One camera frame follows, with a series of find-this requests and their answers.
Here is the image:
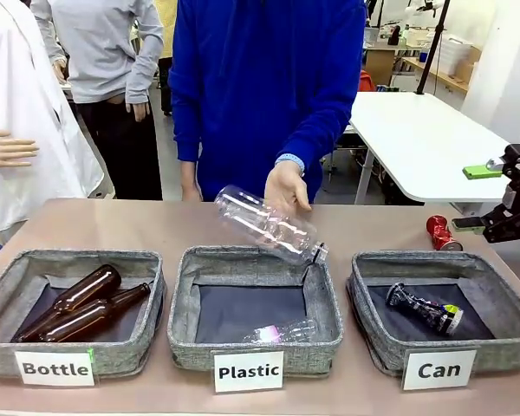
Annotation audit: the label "white-coat person's hand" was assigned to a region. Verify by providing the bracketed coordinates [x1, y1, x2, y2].
[0, 129, 41, 169]

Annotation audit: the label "person in white coat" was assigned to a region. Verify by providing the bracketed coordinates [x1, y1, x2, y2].
[0, 0, 106, 233]

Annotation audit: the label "blue person's left hand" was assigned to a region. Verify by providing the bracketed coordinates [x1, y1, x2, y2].
[263, 163, 314, 214]

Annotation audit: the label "white storage boxes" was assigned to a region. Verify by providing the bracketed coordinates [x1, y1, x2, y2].
[436, 33, 476, 75]

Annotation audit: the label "grey fabric basket labelled Can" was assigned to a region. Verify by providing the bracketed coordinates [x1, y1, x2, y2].
[347, 250, 520, 378]

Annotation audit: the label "clear plastic bottle pink label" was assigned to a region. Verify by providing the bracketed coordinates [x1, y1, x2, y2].
[241, 318, 318, 347]

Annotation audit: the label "blue person's right forearm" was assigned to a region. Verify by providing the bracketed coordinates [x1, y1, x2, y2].
[174, 107, 205, 164]

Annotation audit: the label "white Plastic label sign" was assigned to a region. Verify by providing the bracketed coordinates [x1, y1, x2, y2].
[211, 349, 285, 394]

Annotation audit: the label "blue person's left forearm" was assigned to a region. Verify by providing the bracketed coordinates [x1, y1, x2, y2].
[276, 93, 354, 171]

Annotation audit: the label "white Can label sign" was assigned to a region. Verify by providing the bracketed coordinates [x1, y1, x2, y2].
[400, 348, 478, 392]

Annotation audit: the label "grey person's left hand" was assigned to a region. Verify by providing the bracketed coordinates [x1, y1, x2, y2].
[131, 101, 153, 124]

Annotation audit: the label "orange bag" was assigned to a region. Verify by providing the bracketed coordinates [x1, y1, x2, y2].
[358, 70, 377, 93]

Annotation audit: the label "grey person's right hand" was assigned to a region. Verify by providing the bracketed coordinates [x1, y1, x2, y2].
[51, 55, 69, 84]

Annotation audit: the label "white background table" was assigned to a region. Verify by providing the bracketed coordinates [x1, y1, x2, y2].
[348, 91, 513, 205]

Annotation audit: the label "clear plastic bottle black ring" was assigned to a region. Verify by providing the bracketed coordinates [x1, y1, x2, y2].
[213, 184, 330, 267]

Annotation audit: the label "crushed black drink can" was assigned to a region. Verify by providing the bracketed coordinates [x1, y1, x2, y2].
[385, 282, 465, 338]

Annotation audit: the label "stubby brown glass bottle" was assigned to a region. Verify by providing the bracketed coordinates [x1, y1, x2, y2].
[53, 263, 123, 314]

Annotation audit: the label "wooden workbench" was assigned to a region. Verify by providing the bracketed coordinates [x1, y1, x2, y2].
[399, 55, 470, 94]

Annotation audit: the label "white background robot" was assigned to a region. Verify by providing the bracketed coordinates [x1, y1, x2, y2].
[403, 0, 439, 18]

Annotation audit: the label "grey fabric basket labelled Plastic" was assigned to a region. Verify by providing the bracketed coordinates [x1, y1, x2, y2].
[166, 244, 346, 378]

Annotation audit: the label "white Bottle label sign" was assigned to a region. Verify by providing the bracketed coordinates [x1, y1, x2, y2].
[14, 349, 98, 387]

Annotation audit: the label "crushed red drink can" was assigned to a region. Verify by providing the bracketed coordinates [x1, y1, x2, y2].
[425, 214, 465, 253]

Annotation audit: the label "long-neck brown glass bottle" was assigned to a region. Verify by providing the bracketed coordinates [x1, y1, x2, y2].
[10, 282, 152, 344]

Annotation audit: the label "person in blue sweater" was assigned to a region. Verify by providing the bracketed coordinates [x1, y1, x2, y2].
[169, 0, 367, 204]

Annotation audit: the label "person in grey sweater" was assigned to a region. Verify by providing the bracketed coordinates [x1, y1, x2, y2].
[29, 0, 166, 201]

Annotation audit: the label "grey fabric basket labelled Bottle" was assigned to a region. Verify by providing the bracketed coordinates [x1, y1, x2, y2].
[0, 248, 168, 379]

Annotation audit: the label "black tripod pole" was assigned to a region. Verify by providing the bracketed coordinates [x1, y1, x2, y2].
[416, 0, 453, 96]

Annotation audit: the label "light blue wristband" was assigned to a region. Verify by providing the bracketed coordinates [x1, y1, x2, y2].
[274, 152, 306, 176]

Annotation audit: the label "blue person's right hand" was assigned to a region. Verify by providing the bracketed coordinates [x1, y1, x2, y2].
[180, 160, 205, 203]

